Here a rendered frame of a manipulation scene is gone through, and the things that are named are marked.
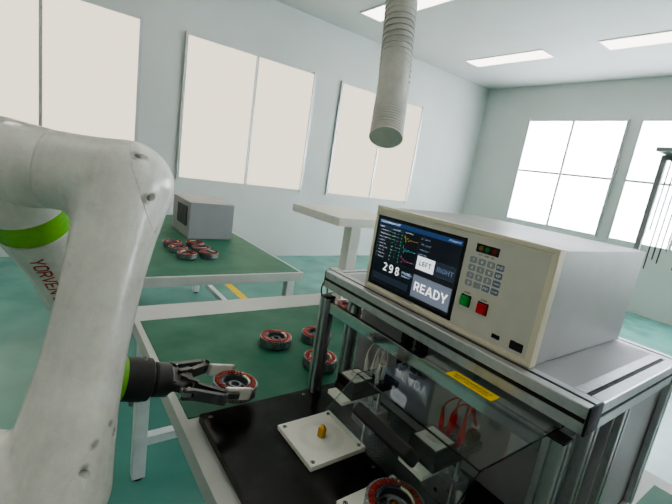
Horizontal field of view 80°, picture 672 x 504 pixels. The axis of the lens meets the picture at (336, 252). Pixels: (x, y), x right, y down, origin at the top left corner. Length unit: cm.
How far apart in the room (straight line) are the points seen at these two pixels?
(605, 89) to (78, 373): 762
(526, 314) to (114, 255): 63
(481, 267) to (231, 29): 508
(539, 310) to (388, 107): 145
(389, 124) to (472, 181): 668
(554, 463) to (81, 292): 70
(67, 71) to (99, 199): 457
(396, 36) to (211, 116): 352
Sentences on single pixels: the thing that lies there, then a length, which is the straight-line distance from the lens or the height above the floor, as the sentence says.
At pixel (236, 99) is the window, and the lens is 551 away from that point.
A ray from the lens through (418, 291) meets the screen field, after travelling 88.
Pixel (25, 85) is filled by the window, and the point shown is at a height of 171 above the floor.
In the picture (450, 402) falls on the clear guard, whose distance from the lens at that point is 69.
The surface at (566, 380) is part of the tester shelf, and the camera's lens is 77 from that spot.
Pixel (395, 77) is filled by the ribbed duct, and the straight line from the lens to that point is 211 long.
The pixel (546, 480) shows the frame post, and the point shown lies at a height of 98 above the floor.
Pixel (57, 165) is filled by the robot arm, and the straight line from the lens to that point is 64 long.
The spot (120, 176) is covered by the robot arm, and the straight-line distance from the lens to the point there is 60.
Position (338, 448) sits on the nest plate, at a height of 78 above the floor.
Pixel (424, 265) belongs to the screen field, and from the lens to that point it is 87.
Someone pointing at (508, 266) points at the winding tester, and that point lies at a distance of 76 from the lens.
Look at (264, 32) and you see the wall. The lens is 578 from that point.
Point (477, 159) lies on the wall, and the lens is 858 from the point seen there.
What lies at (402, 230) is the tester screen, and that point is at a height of 128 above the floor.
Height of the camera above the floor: 139
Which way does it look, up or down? 12 degrees down
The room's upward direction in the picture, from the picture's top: 9 degrees clockwise
